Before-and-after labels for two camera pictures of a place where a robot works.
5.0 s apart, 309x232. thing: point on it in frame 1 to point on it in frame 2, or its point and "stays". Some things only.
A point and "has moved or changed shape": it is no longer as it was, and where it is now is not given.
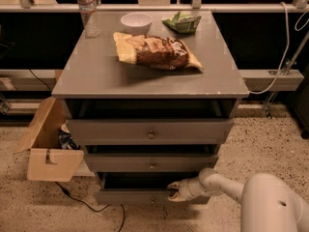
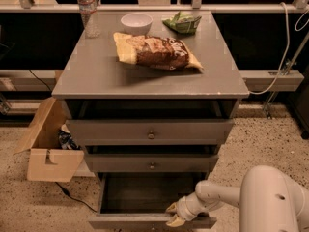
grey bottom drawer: (140, 188) has moved or changed shape
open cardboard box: (46, 160) stays
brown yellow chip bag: (155, 52) stays
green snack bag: (182, 23) stays
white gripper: (183, 189) to (183, 210)
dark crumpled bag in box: (66, 141) stays
